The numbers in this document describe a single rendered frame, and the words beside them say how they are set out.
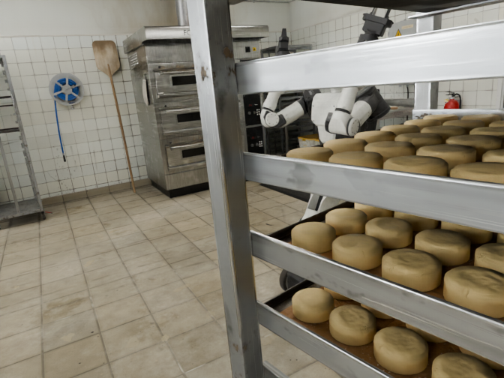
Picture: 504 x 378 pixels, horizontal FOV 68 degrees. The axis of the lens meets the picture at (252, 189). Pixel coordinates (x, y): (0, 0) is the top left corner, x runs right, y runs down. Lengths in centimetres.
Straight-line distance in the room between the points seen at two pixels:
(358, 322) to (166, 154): 438
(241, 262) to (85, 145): 521
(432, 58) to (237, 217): 24
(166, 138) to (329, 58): 445
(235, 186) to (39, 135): 519
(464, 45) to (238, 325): 35
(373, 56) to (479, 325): 19
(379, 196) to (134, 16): 557
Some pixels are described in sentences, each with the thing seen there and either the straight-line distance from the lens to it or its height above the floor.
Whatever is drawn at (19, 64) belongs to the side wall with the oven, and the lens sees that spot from 554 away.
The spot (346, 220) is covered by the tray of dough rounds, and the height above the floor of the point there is 115.
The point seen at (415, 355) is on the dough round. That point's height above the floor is 106.
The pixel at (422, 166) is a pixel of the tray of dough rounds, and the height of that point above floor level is 124.
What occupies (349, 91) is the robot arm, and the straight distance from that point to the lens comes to 166.
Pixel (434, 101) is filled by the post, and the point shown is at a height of 126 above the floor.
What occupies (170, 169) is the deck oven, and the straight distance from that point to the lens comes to 470.
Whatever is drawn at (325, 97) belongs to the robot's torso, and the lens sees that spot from 200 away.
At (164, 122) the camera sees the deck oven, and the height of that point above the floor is 96.
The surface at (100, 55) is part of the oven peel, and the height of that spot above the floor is 184.
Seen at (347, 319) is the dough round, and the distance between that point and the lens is 44.
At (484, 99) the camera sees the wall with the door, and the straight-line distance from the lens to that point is 456.
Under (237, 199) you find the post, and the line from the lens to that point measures 40.
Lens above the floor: 131
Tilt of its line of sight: 16 degrees down
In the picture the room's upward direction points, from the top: 5 degrees counter-clockwise
